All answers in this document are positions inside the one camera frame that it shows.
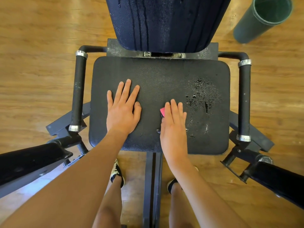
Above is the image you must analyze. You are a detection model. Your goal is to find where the person's left leg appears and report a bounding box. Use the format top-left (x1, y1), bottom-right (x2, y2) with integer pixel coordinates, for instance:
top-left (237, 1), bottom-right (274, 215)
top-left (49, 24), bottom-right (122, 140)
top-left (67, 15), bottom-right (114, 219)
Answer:
top-left (92, 175), bottom-right (124, 228)

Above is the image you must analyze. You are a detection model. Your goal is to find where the person's black shoe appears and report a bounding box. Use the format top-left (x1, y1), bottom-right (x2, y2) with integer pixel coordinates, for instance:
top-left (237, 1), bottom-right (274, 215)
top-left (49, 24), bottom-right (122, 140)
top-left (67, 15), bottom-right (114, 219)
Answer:
top-left (110, 159), bottom-right (125, 188)
top-left (167, 166), bottom-right (200, 195)

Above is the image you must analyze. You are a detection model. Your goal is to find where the person's left forearm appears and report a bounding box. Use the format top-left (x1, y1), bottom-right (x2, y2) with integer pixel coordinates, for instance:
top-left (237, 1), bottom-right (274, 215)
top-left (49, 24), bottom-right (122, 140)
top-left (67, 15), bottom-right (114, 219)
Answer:
top-left (0, 130), bottom-right (129, 228)

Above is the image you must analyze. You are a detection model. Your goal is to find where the person's right hand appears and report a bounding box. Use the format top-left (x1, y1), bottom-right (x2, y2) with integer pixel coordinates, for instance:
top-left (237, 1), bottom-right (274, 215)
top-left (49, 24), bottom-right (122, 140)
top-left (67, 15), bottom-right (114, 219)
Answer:
top-left (160, 98), bottom-right (189, 164)

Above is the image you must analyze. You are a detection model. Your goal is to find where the person's right black shoe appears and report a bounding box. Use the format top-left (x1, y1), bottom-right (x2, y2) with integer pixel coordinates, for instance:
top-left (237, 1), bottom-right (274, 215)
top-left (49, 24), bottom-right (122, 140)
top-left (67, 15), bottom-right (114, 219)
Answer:
top-left (167, 166), bottom-right (200, 195)

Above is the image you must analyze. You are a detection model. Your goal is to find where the person's left black shoe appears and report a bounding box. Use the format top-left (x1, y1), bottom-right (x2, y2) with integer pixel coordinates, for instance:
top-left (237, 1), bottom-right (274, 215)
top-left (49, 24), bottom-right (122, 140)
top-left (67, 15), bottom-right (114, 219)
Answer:
top-left (110, 159), bottom-right (125, 188)

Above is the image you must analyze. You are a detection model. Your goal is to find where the person's right forearm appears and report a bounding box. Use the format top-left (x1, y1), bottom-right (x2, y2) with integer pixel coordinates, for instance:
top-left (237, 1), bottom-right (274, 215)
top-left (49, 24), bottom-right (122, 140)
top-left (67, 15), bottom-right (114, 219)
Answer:
top-left (168, 156), bottom-right (252, 228)

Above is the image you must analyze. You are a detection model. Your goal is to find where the person's leg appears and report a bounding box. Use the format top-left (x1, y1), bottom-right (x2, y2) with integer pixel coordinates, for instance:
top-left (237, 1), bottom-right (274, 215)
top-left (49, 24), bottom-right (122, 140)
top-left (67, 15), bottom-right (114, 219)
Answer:
top-left (92, 175), bottom-right (124, 228)
top-left (168, 183), bottom-right (200, 228)

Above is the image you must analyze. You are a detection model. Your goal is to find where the dark green plastic bucket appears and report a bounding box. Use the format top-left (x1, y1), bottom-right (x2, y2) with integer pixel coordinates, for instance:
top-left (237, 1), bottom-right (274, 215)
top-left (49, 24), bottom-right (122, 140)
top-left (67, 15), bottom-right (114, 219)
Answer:
top-left (233, 0), bottom-right (294, 44)

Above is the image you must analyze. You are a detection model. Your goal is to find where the person's left hand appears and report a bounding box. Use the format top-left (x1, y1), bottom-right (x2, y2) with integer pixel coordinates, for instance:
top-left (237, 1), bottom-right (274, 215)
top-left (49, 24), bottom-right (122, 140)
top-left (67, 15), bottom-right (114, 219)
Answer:
top-left (106, 79), bottom-right (143, 138)

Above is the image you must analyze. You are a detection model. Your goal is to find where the person's right leg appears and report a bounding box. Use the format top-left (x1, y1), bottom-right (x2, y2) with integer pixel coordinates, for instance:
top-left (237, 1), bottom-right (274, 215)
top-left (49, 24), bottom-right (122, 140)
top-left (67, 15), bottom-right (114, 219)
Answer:
top-left (168, 183), bottom-right (200, 228)

